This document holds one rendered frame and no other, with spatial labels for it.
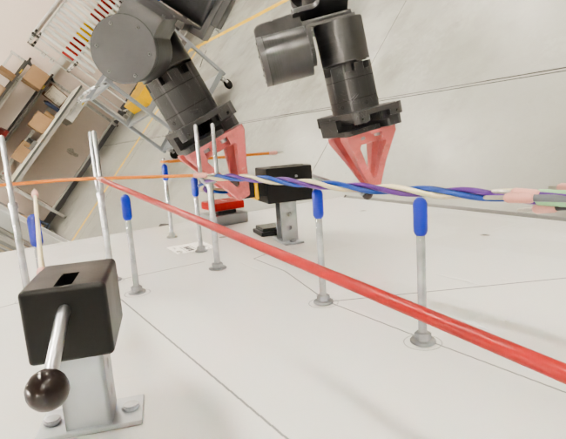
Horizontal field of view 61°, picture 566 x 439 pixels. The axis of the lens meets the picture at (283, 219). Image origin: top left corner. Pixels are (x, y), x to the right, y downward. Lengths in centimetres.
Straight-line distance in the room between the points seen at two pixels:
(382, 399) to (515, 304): 16
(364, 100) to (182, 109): 21
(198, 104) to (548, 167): 156
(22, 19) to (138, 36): 845
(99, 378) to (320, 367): 11
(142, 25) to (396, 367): 33
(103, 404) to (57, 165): 843
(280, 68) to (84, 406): 43
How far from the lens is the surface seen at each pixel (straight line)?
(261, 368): 28
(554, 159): 194
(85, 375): 24
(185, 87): 52
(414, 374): 27
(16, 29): 884
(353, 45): 58
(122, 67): 46
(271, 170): 54
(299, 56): 57
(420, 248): 28
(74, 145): 870
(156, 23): 45
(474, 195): 26
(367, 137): 59
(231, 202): 72
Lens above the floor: 140
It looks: 31 degrees down
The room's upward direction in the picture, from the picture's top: 53 degrees counter-clockwise
